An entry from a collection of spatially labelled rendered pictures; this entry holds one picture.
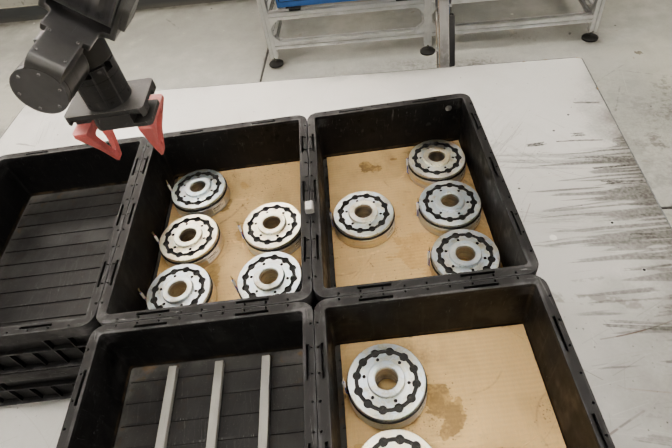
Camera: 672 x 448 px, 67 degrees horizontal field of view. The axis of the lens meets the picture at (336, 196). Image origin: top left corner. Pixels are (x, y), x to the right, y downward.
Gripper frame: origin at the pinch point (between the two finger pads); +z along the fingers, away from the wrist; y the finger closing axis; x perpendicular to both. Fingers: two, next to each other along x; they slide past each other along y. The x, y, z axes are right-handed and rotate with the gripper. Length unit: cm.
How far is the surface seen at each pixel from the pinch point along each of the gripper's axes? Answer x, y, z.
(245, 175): 17.0, 7.6, 23.8
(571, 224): 6, 69, 37
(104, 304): -16.2, -6.9, 13.1
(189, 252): -3.1, 0.6, 20.4
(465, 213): -1, 46, 21
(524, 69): 59, 76, 38
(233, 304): -18.3, 11.6, 13.2
